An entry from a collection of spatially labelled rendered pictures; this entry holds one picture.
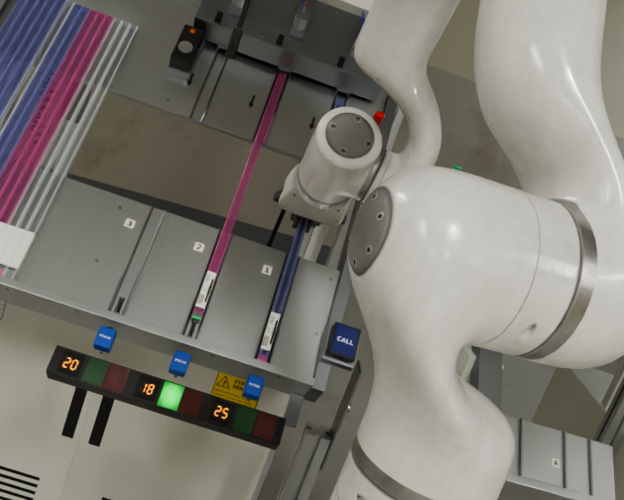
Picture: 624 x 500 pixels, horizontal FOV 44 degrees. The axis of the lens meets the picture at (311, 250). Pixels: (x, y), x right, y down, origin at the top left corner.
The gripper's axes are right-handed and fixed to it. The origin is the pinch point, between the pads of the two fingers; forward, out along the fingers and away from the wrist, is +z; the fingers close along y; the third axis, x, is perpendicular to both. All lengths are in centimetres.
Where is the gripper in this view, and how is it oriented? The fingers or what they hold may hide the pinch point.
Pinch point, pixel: (305, 217)
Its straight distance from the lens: 125.2
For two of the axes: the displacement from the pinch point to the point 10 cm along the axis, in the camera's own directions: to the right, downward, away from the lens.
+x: -2.8, 9.0, -3.3
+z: -1.9, 2.8, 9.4
